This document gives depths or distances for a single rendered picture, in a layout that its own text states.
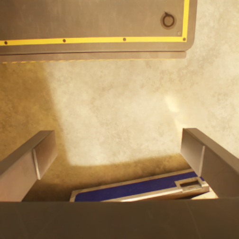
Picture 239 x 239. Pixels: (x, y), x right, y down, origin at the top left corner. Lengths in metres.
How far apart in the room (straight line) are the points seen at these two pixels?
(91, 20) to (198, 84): 0.58
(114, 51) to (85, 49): 0.08
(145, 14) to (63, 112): 0.58
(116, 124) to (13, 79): 0.54
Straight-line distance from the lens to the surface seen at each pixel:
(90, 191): 0.99
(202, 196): 1.14
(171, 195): 1.08
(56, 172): 1.03
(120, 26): 0.50
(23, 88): 0.92
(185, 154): 0.16
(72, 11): 0.52
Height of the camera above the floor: 0.80
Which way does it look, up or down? 74 degrees down
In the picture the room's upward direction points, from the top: 178 degrees clockwise
